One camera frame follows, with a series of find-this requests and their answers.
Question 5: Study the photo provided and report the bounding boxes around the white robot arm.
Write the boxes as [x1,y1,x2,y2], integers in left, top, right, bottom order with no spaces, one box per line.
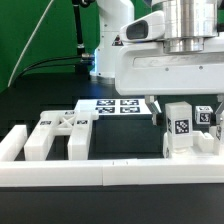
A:
[96,0,224,114]

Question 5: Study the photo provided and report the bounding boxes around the black cables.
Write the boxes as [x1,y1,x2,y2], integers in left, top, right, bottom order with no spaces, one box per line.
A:
[14,53,96,79]

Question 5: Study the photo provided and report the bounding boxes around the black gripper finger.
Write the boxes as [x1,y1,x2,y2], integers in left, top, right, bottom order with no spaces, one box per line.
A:
[215,94,224,125]

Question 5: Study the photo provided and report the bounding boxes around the black camera pole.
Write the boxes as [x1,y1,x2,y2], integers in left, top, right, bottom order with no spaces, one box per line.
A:
[71,0,85,55]

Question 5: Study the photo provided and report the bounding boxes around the white chair seat part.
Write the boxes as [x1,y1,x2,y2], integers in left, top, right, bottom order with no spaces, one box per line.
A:
[163,131,224,159]

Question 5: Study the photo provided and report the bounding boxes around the white cable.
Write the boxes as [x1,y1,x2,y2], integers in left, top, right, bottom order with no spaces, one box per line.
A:
[6,0,54,88]

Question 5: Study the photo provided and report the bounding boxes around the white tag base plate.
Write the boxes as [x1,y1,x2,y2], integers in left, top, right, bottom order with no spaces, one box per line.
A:
[74,98,151,116]

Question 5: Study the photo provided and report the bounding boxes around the white U-shaped obstacle fence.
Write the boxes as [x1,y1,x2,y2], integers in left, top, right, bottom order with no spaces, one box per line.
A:
[0,125,224,187]

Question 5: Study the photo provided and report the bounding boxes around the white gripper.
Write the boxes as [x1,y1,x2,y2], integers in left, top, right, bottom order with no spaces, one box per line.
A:
[115,10,224,125]

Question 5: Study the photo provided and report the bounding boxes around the white chair backrest frame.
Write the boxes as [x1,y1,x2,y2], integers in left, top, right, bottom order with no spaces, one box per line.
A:
[24,110,99,161]

